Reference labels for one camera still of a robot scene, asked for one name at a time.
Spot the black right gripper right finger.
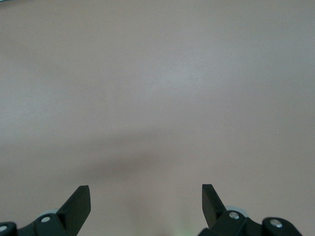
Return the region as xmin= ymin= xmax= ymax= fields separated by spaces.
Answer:
xmin=198 ymin=183 xmax=304 ymax=236

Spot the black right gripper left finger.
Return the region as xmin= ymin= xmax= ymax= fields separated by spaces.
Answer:
xmin=0 ymin=185 xmax=91 ymax=236

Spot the brown table cover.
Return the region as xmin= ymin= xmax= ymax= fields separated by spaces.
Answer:
xmin=0 ymin=0 xmax=315 ymax=236

